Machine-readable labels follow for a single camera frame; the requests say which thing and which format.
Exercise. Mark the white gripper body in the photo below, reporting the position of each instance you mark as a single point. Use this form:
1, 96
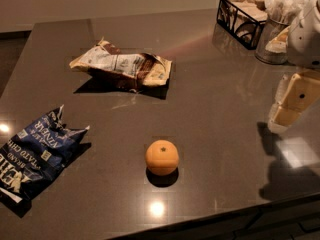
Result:
305, 39

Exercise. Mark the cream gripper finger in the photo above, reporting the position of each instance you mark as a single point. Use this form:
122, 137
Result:
280, 119
282, 87

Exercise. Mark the brown chip bag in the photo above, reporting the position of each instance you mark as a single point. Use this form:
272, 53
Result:
132, 72

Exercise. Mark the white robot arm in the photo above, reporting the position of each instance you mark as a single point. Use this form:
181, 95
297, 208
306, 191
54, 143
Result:
301, 43

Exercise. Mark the blue chip bag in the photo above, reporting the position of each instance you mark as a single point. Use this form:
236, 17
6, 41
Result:
33, 158

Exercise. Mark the metal cup with packets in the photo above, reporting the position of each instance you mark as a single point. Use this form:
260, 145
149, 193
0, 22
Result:
275, 34

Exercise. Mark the orange fruit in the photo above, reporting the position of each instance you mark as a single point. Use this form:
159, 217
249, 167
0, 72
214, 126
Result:
162, 158

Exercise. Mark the black wire napkin basket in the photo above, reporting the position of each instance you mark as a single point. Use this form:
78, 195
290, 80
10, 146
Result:
243, 19

